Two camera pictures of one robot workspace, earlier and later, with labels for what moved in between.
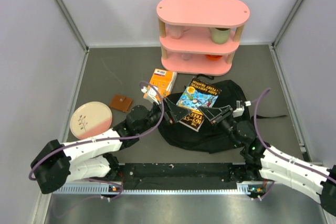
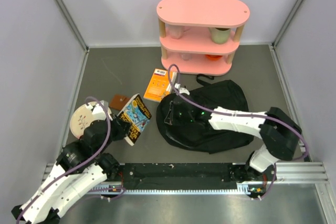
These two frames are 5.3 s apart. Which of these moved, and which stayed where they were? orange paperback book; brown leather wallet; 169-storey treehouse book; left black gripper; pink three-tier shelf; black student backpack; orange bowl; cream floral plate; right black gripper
Moved: right black gripper; left black gripper; 169-storey treehouse book
Stayed: cream floral plate; orange paperback book; black student backpack; pink three-tier shelf; orange bowl; brown leather wallet
